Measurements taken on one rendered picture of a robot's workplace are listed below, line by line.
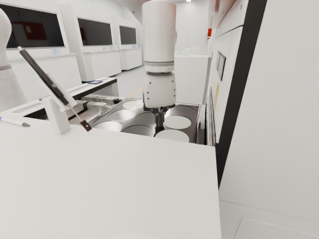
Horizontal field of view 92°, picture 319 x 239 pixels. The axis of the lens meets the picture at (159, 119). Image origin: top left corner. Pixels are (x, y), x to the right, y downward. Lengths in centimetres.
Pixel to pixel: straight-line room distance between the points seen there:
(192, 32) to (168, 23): 800
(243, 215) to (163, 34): 47
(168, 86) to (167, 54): 9
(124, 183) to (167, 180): 7
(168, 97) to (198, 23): 800
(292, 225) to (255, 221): 7
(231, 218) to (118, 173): 32
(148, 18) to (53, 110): 29
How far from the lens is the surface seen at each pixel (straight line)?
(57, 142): 38
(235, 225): 50
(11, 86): 92
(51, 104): 38
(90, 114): 70
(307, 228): 51
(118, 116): 60
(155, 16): 42
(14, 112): 66
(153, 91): 45
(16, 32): 408
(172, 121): 55
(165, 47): 42
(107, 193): 25
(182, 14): 854
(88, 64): 515
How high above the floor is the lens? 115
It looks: 27 degrees down
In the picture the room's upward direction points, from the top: straight up
